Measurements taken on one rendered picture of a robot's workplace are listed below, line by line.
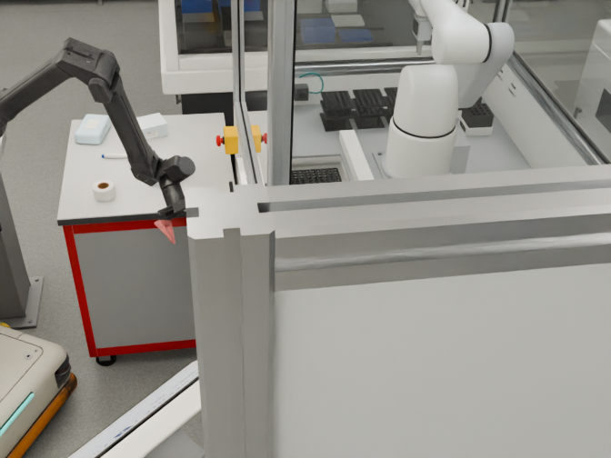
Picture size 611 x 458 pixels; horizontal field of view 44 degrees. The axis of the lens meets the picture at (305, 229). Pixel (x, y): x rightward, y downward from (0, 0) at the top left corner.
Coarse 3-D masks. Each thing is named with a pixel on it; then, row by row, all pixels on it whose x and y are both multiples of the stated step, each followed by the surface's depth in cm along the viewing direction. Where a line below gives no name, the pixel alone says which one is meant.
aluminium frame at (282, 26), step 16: (272, 0) 141; (288, 0) 140; (272, 16) 143; (288, 16) 142; (272, 32) 145; (288, 32) 144; (272, 48) 147; (288, 48) 146; (272, 64) 148; (288, 64) 148; (272, 80) 150; (288, 80) 151; (272, 96) 153; (288, 96) 153; (240, 112) 252; (272, 112) 155; (288, 112) 155; (240, 128) 244; (272, 128) 157; (288, 128) 158; (272, 144) 160; (288, 144) 160; (272, 160) 162; (288, 160) 163; (272, 176) 165; (288, 176) 165
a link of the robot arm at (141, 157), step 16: (96, 80) 176; (112, 80) 183; (96, 96) 179; (112, 96) 183; (112, 112) 189; (128, 112) 190; (128, 128) 194; (128, 144) 200; (144, 144) 202; (128, 160) 205; (144, 160) 204
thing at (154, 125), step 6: (150, 114) 283; (156, 114) 283; (138, 120) 280; (144, 120) 280; (150, 120) 280; (156, 120) 280; (162, 120) 280; (144, 126) 276; (150, 126) 277; (156, 126) 278; (162, 126) 279; (144, 132) 276; (150, 132) 278; (156, 132) 279; (162, 132) 280; (150, 138) 279
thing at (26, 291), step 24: (0, 144) 273; (0, 192) 284; (0, 216) 281; (0, 240) 283; (0, 264) 290; (24, 264) 315; (0, 288) 297; (24, 288) 311; (0, 312) 305; (24, 312) 307
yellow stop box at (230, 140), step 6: (228, 126) 260; (234, 126) 260; (228, 132) 257; (234, 132) 257; (228, 138) 255; (234, 138) 255; (228, 144) 257; (234, 144) 257; (228, 150) 258; (234, 150) 258
